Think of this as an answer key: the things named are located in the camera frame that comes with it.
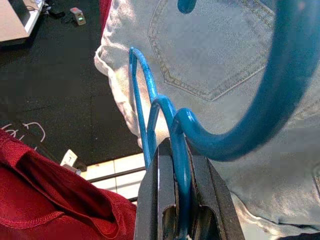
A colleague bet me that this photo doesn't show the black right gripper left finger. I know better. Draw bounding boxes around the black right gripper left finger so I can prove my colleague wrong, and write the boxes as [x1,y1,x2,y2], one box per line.
[133,138,181,240]

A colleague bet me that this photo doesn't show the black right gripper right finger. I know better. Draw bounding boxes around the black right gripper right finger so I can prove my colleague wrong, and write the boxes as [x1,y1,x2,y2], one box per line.
[187,144,246,240]

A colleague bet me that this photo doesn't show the red garment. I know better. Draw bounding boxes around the red garment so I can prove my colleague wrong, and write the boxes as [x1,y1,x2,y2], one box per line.
[0,129,138,240]

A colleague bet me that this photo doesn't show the blue plastic hanger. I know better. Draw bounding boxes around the blue plastic hanger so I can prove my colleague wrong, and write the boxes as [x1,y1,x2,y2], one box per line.
[128,0,320,240]

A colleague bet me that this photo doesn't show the black metal clothes rack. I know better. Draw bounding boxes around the black metal clothes rack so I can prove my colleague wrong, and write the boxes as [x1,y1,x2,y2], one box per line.
[87,166,148,203]

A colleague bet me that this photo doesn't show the light denim shorts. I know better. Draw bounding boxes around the light denim shorts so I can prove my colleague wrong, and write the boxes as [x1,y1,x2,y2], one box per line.
[94,0,320,240]

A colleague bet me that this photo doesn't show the red shirt with yellow print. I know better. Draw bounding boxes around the red shirt with yellow print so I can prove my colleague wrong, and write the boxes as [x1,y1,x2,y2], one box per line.
[99,0,113,33]

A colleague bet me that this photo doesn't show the small grey device green light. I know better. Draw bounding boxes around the small grey device green light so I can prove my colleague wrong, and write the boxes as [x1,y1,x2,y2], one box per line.
[69,7,87,26]

